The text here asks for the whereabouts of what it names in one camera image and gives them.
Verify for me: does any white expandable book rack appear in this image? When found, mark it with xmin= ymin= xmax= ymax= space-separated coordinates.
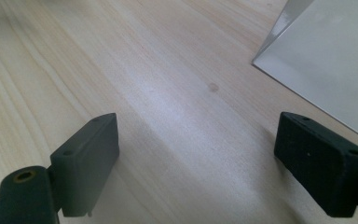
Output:
xmin=251 ymin=0 xmax=358 ymax=147

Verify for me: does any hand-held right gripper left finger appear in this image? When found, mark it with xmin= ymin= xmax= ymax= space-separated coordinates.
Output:
xmin=49 ymin=112 xmax=121 ymax=218

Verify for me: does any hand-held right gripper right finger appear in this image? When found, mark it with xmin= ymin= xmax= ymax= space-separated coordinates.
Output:
xmin=273 ymin=111 xmax=358 ymax=218

